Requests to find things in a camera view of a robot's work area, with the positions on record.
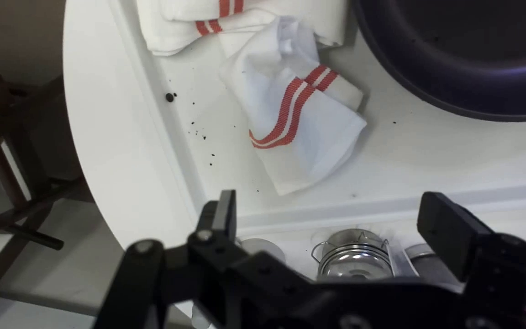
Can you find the large folded white red-striped towel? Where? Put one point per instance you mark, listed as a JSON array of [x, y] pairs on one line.
[[172, 24]]

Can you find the shiny steel pot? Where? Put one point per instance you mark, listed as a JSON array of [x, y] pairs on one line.
[[351, 256]]

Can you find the small white red-striped towel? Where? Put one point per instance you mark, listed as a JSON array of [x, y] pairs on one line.
[[318, 146]]

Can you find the white plastic tray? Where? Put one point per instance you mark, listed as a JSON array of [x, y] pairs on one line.
[[428, 157]]

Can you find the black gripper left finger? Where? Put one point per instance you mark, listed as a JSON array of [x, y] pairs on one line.
[[220, 219]]

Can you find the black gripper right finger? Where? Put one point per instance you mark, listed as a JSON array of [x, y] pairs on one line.
[[452, 234]]

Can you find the black frying pan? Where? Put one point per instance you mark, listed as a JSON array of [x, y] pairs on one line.
[[457, 55]]

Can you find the wooden chair white seat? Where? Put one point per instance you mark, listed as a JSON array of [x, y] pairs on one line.
[[8, 152]]

